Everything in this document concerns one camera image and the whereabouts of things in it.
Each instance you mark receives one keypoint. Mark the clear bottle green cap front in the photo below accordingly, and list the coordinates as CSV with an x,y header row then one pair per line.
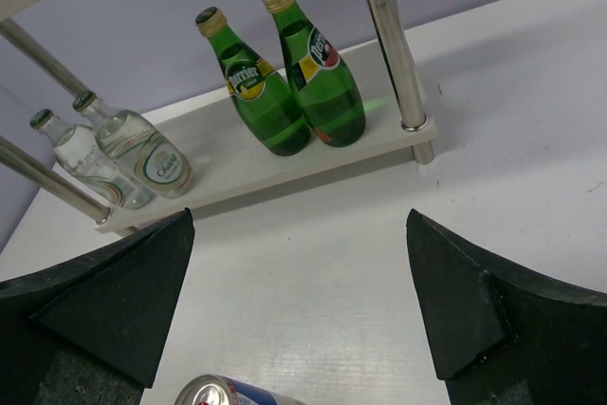
x,y
137,147

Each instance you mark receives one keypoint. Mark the silver can red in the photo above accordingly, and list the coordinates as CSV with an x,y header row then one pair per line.
x,y
221,390

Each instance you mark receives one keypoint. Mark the white two-tier shelf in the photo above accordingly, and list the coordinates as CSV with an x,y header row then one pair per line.
x,y
230,167

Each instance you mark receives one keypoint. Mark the green glass bottle back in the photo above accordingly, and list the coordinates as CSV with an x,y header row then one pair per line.
x,y
318,77

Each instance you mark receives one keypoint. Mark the clear bottle green cap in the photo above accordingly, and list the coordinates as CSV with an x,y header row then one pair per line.
x,y
78,153
137,147

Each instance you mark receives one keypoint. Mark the green glass bottle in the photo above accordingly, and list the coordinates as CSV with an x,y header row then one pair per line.
x,y
318,77
260,95

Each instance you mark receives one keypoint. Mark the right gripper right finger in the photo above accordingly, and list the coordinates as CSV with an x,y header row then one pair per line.
x,y
501,333

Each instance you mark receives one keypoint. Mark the clear bottle green cap back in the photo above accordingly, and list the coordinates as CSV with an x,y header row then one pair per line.
x,y
78,153

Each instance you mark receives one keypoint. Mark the green glass bottle front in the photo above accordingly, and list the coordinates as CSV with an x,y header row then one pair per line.
x,y
260,95

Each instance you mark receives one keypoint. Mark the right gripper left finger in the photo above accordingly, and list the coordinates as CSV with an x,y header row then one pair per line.
x,y
92,330

